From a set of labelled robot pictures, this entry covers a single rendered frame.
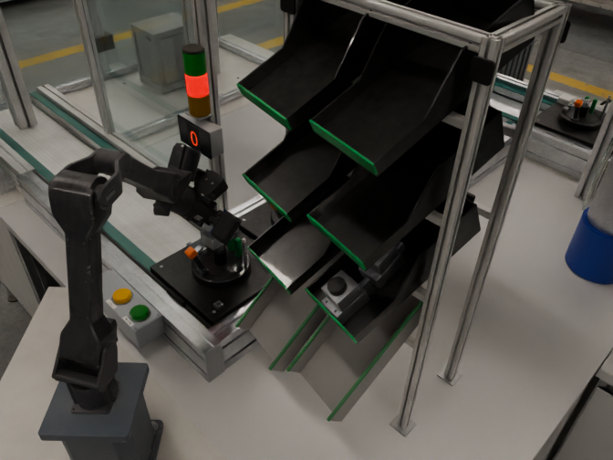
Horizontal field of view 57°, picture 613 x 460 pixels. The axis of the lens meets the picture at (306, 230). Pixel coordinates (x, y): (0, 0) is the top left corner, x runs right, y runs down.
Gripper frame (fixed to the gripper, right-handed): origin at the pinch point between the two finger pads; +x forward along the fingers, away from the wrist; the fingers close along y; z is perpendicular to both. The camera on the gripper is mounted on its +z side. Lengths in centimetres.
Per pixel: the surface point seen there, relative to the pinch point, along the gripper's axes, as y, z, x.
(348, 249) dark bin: -45, 9, -26
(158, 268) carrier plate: 10.2, -17.7, 3.4
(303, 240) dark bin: -27.3, 6.3, -9.2
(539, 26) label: -54, 45, -31
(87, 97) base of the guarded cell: 123, 8, 39
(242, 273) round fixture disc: -6.6, -7.7, 9.6
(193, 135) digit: 18.6, 13.4, -1.5
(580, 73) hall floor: 55, 239, 354
